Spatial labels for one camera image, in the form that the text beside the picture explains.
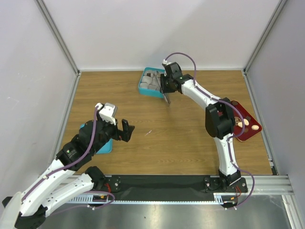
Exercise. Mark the left aluminium frame post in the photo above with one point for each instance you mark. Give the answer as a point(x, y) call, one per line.
point(57, 35)

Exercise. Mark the teal chocolate box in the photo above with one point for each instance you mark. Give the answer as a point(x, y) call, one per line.
point(149, 85)

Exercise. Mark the right aluminium frame post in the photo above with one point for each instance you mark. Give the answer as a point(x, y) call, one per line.
point(275, 15)

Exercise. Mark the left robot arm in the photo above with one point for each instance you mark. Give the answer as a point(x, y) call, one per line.
point(44, 196)

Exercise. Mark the slotted cable duct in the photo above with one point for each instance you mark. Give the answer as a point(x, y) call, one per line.
point(95, 200)

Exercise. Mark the aluminium frame post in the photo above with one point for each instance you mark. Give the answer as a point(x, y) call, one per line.
point(275, 15)
point(57, 35)

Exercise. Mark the beige oval chocolate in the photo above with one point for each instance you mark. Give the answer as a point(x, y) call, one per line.
point(255, 127)

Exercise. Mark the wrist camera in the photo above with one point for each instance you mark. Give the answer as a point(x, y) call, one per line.
point(107, 112)
point(165, 62)

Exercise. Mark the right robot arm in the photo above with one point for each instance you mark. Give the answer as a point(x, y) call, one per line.
point(219, 118)

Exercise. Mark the metal tongs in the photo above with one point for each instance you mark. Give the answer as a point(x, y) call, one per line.
point(161, 83)

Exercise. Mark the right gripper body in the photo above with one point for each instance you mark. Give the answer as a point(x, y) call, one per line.
point(166, 86)

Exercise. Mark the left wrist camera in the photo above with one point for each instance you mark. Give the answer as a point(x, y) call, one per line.
point(107, 112)

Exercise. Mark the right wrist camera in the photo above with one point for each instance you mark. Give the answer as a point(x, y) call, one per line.
point(165, 62)

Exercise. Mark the teal box lid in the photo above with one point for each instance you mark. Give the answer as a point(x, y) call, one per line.
point(101, 144)

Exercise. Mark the red chocolate tray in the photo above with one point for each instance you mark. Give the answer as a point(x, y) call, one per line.
point(249, 120)

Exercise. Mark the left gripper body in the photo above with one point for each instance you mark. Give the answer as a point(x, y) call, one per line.
point(110, 130)

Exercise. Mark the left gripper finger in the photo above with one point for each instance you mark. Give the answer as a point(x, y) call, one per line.
point(126, 133)
point(125, 125)

